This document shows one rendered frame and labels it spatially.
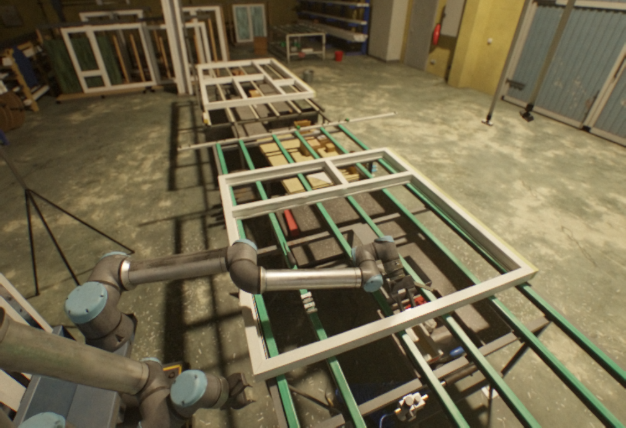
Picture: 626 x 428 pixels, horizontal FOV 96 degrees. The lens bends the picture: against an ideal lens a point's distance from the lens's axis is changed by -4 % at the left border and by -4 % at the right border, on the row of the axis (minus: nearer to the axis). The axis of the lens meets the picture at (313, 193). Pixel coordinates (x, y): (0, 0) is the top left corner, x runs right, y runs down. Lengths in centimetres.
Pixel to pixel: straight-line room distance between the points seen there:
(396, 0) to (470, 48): 321
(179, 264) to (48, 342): 67
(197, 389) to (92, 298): 65
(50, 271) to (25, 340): 280
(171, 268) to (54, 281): 218
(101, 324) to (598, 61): 741
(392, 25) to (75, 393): 1059
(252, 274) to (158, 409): 53
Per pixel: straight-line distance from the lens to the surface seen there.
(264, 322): 149
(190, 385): 102
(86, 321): 148
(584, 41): 742
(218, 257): 139
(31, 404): 142
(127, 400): 215
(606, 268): 392
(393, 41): 1092
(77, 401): 159
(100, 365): 100
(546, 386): 274
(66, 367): 95
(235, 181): 234
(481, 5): 852
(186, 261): 144
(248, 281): 128
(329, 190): 209
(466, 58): 859
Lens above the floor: 212
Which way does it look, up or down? 35 degrees down
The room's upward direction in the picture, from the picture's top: straight up
